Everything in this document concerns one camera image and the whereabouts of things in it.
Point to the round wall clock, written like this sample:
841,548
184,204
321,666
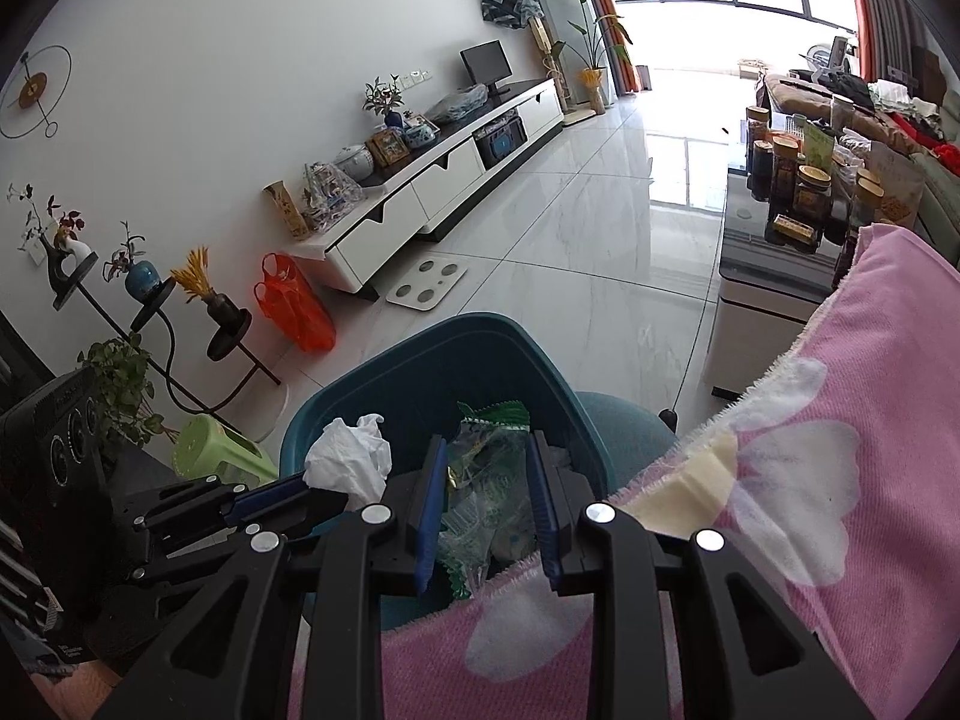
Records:
34,90

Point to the black cabinet appliance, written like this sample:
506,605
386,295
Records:
499,142

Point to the black plant stand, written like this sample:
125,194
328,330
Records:
229,337

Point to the small plant in blue vase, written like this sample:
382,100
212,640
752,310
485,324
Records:
141,277

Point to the clear green-edged wrapper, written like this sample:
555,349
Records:
480,465

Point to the grey and orange curtain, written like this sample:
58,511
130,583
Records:
885,7
607,15

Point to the green plastic stool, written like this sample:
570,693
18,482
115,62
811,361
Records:
217,450

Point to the white and black tv cabinet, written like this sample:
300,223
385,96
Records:
442,180

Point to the group of jars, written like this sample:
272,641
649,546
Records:
814,191

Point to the blue and white pot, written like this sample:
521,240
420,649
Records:
420,133

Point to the white bathroom scale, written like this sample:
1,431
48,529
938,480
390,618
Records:
426,283

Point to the wall sockets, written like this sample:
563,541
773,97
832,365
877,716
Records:
415,79

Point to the brown paper bag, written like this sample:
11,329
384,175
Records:
892,187

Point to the white tissue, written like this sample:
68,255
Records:
345,457

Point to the green ivy plant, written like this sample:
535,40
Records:
120,390

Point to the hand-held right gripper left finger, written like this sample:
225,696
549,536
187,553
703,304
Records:
431,510

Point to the wheat stalks in dark vase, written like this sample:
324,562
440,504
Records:
202,289

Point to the tall yellow patterned vase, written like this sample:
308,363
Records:
289,211

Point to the pink printed blanket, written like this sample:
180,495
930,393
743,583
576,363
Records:
862,360

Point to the cloth-covered standing fan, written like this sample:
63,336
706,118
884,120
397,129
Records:
510,4

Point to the green sofa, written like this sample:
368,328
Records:
941,180

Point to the glass coffee table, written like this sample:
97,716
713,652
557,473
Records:
757,270

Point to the green printed packet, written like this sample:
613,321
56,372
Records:
817,148

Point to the red cloth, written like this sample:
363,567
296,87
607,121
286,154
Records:
915,133

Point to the white ceramic jar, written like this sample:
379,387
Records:
354,163

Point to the clear plastic bag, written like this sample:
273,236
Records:
459,103

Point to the brown padded ottoman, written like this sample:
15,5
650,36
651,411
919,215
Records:
802,94

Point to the framed picture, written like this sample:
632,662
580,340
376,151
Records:
388,150

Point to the blue vase with plant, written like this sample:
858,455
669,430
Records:
384,101

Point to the glass ship model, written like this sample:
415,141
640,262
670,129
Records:
334,195

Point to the black monitor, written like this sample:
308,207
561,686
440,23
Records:
486,64

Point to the black bag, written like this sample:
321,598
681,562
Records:
844,90

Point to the orange plastic bag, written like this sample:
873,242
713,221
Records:
296,307

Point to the tall leafy plant in vase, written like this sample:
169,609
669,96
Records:
592,37

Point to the teal plastic bin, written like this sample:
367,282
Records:
420,360

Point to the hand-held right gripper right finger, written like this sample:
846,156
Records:
544,510

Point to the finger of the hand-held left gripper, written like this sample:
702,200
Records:
262,499
322,514

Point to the red-leaf plant in white vase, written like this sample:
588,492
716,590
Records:
67,229

